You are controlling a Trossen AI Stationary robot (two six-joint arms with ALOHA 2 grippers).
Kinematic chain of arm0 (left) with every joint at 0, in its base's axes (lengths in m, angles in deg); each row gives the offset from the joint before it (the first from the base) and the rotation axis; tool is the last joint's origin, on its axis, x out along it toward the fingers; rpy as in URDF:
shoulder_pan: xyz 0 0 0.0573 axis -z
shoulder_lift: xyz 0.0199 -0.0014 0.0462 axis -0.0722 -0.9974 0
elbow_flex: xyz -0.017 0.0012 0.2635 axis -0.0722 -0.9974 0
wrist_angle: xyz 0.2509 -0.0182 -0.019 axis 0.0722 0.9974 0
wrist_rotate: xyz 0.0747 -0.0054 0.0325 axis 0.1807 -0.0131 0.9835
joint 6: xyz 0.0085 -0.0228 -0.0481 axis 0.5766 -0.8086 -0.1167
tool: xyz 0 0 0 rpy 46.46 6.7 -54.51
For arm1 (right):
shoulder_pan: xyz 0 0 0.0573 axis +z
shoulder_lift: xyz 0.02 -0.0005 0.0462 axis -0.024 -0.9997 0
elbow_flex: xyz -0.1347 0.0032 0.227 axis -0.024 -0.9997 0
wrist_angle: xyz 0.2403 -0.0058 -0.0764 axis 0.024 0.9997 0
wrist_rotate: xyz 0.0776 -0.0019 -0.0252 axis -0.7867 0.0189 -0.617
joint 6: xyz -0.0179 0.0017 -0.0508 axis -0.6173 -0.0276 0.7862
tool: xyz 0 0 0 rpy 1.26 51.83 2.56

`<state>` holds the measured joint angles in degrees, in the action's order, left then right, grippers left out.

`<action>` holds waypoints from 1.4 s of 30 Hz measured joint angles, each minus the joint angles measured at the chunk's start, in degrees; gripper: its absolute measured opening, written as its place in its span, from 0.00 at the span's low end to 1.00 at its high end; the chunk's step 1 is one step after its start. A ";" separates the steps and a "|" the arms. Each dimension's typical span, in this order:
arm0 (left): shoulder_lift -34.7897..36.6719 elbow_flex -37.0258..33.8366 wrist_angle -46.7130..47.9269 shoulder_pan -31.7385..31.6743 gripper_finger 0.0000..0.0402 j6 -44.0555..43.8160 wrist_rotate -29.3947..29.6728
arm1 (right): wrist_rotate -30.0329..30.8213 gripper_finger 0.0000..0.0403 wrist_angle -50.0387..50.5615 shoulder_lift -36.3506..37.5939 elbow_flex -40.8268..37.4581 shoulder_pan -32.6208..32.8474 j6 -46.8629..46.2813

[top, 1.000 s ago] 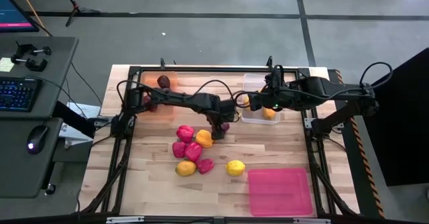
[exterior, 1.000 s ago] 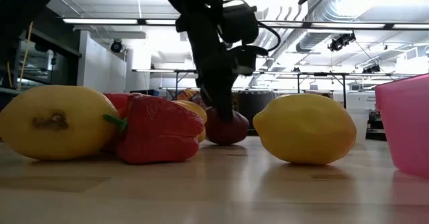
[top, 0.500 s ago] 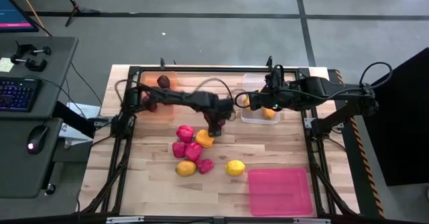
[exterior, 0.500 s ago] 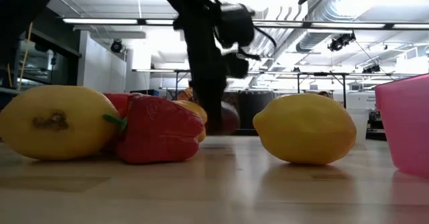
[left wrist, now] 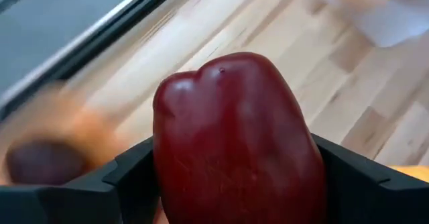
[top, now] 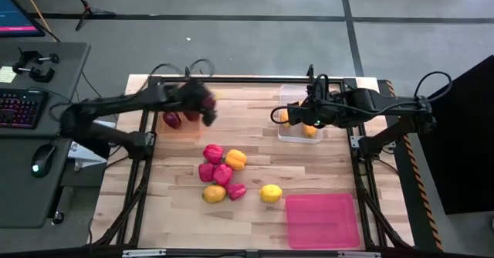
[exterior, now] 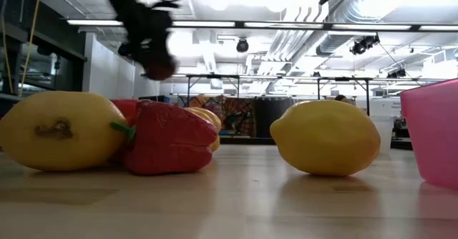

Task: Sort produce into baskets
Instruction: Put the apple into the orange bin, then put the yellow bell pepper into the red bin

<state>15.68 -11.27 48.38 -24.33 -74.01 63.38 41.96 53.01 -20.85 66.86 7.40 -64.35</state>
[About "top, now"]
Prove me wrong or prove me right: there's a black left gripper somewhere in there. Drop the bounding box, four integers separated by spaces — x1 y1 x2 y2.
175 79 218 127

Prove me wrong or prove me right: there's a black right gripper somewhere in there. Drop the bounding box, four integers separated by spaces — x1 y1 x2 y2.
288 86 350 130

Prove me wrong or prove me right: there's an orange bell pepper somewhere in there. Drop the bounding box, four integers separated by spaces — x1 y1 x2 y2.
224 148 249 171

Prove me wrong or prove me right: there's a yellow lemon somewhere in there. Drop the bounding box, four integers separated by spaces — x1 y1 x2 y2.
201 184 228 205
259 184 283 204

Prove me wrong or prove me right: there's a clear plastic basket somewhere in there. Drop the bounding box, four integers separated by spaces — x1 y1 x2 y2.
276 83 324 144

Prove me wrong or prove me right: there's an orange transparent plastic basket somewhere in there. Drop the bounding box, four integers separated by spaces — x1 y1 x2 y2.
156 109 204 139

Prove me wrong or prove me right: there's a pink plastic basket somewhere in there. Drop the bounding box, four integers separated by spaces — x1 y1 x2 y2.
284 193 362 250

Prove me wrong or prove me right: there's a white paper sheet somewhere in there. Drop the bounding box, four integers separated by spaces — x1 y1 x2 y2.
67 118 117 172

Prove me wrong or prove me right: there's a black tripod stand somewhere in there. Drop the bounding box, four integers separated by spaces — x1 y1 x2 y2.
63 0 117 32

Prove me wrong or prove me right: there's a black yellow hazard tape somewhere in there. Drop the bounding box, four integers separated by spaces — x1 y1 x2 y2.
385 79 445 251

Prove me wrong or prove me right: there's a black cabinet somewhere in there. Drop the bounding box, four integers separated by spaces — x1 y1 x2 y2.
408 54 494 216

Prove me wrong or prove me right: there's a black C-clamp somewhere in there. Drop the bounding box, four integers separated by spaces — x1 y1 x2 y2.
17 48 61 66
12 63 56 83

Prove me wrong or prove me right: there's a black computer mouse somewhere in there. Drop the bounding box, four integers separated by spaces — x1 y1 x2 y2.
29 143 57 179

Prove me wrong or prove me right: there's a black backlit keyboard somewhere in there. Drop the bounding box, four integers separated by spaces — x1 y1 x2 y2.
0 88 49 130

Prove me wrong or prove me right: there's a pale yellow sticky note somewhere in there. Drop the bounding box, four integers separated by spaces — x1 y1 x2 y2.
0 66 18 84

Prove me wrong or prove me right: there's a grey desk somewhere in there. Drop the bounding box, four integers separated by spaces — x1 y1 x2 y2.
0 40 92 230

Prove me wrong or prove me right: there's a computer monitor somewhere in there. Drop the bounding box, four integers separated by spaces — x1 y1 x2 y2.
0 0 46 39

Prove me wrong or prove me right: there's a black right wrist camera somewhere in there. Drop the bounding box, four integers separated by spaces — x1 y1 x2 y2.
308 113 328 130

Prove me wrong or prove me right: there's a black aluminium table frame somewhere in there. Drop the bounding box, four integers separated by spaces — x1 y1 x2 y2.
92 74 416 251

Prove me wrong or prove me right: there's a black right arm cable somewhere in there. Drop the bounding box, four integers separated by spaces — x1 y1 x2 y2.
413 70 453 104

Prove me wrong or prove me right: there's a silver metal bracket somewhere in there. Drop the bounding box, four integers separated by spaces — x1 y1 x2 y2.
122 249 167 258
337 250 382 258

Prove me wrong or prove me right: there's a yellow cable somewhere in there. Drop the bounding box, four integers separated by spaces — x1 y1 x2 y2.
15 0 53 33

